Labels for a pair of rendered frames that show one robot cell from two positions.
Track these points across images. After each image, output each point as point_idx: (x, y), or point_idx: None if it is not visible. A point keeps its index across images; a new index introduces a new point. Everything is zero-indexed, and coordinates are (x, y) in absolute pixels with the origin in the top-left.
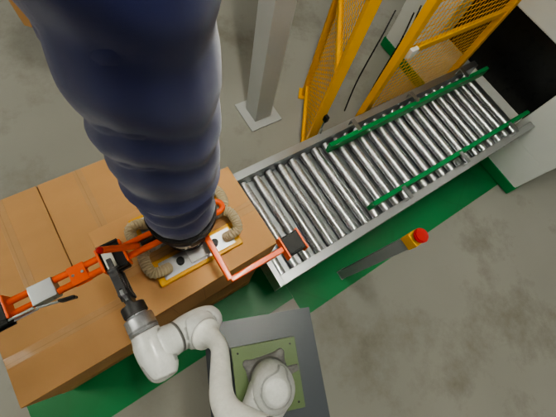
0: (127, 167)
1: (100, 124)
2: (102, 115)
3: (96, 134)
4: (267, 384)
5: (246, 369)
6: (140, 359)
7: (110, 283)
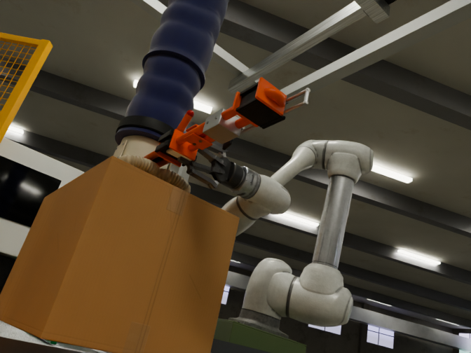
0: (212, 36)
1: (219, 11)
2: (225, 8)
3: (214, 14)
4: (270, 258)
5: (254, 323)
6: (275, 181)
7: None
